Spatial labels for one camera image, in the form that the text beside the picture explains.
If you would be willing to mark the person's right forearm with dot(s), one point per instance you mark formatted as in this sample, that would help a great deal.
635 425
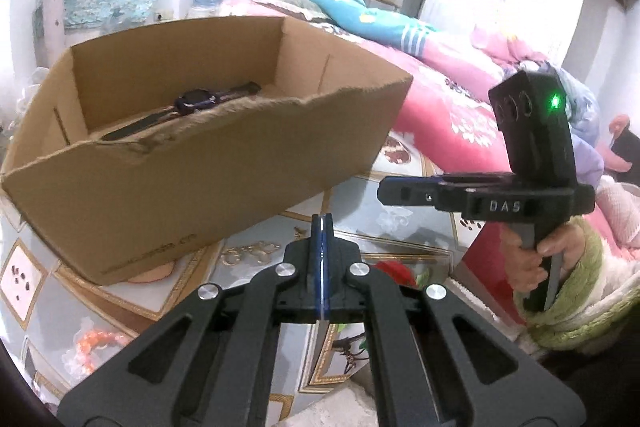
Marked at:
590 297

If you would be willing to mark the clear plastic bag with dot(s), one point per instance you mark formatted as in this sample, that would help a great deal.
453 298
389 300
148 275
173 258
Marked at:
30 97

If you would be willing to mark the blue pillow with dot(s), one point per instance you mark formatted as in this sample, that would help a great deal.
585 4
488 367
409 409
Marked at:
360 14

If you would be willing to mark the wall socket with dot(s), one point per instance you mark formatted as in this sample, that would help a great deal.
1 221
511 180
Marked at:
165 14

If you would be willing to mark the white water dispenser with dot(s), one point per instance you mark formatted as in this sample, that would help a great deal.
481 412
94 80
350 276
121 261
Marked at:
202 12

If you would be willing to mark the cardboard box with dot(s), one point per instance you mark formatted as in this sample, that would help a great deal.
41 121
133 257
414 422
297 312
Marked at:
225 177

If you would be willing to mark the person's right hand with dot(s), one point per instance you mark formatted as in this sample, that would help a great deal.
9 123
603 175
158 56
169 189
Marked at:
565 239

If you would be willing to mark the pink floral blanket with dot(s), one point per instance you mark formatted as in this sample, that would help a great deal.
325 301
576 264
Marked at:
440 102

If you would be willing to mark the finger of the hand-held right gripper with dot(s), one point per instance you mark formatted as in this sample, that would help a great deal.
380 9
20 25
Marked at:
405 193

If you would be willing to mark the grey lace pillow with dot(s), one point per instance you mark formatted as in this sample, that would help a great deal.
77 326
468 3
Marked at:
295 7

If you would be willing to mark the pink and black wristwatch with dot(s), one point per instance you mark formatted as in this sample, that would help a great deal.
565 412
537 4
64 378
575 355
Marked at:
195 99

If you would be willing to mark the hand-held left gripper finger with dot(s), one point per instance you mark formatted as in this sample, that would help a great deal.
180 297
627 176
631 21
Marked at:
329 257
316 257

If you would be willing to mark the pale wooden plank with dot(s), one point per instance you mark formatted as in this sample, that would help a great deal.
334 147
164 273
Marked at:
50 27

